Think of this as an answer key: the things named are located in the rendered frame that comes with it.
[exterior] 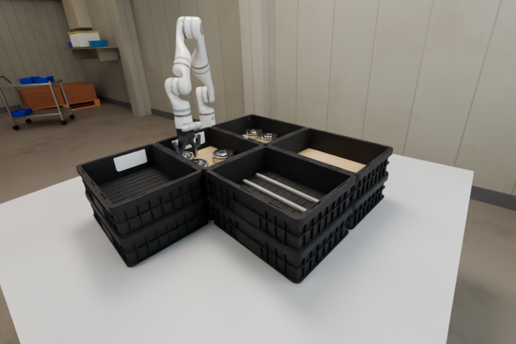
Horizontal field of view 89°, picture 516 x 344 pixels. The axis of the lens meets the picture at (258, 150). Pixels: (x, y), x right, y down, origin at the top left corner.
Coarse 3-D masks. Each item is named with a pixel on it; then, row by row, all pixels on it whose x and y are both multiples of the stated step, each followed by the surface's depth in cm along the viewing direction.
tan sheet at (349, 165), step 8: (304, 152) 124; (312, 152) 124; (320, 152) 123; (320, 160) 115; (328, 160) 115; (336, 160) 114; (344, 160) 114; (344, 168) 107; (352, 168) 107; (360, 168) 107
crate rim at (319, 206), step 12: (240, 156) 98; (216, 168) 90; (216, 180) 85; (228, 180) 82; (348, 180) 79; (240, 192) 77; (252, 192) 75; (336, 192) 73; (264, 204) 70; (324, 204) 70; (276, 216) 68; (288, 216) 65; (300, 216) 64; (312, 216) 66
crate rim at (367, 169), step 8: (312, 128) 125; (288, 136) 116; (336, 136) 116; (344, 136) 114; (272, 144) 109; (376, 144) 104; (288, 152) 100; (384, 152) 96; (376, 160) 90; (384, 160) 95; (336, 168) 86; (368, 168) 86; (360, 176) 83
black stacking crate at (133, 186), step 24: (96, 168) 101; (144, 168) 114; (168, 168) 108; (120, 192) 97; (144, 192) 97; (168, 192) 83; (192, 192) 88; (120, 216) 74; (144, 216) 79; (168, 216) 84
